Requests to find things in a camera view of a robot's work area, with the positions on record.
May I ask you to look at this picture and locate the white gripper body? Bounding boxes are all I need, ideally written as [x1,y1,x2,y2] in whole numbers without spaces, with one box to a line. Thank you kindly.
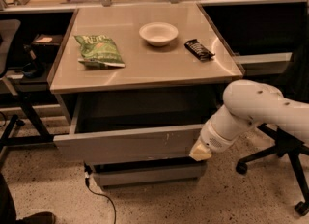
[200,119,238,153]

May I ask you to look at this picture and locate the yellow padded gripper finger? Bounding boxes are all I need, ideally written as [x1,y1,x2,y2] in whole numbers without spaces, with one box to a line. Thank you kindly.
[189,137,212,161]

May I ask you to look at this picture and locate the grey top drawer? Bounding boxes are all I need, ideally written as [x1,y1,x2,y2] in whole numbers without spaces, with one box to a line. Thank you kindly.
[52,97,207,165]

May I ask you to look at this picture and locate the grey drawer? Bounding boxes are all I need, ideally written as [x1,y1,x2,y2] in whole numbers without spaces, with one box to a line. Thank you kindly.
[52,97,207,165]
[93,161,206,187]

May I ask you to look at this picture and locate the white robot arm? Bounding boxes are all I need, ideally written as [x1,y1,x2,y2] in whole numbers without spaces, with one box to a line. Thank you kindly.
[189,80,309,161]

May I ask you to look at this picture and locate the grey bottom drawer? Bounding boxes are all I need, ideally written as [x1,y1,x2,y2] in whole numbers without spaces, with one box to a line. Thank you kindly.
[93,161,206,187]

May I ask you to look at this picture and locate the grey drawer cabinet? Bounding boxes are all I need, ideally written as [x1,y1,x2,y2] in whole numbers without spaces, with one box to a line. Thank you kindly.
[50,4,242,174]

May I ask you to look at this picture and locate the black office chair right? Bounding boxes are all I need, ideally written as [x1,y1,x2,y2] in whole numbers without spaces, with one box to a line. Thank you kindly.
[235,123,309,217]

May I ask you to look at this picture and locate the black snack bar wrapper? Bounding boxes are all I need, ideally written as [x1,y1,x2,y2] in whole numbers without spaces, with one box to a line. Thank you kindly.
[184,39,214,62]

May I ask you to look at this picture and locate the white bowl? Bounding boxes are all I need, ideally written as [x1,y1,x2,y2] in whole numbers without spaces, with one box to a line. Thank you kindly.
[139,22,179,47]

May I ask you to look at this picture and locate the green chip bag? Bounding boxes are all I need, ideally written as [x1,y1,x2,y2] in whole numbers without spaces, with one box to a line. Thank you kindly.
[74,35,125,68]

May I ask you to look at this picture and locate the black box under bench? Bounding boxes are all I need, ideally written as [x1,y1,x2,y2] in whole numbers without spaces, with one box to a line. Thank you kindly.
[31,34,63,63]

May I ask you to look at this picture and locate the grey office chair left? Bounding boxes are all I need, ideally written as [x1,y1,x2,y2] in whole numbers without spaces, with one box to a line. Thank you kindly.
[0,18,26,152]

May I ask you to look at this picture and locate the black power cable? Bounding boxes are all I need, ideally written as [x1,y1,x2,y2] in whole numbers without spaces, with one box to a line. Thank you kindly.
[83,163,118,224]

